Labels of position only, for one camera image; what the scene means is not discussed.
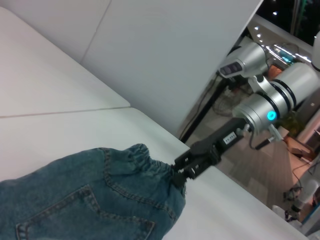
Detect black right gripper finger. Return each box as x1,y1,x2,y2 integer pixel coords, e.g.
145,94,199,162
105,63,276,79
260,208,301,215
171,164,201,191
173,149,194,170

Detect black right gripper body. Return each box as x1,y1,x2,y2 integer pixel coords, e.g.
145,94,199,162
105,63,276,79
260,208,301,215
189,117,248,176

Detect blue denim shorts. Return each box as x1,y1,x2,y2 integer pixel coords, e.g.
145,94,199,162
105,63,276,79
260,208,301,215
0,142,187,240

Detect black fan stand pole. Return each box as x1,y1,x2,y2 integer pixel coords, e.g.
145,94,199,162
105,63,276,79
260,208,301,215
179,96,218,144

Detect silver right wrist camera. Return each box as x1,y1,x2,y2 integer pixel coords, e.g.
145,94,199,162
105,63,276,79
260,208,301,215
217,41,270,79

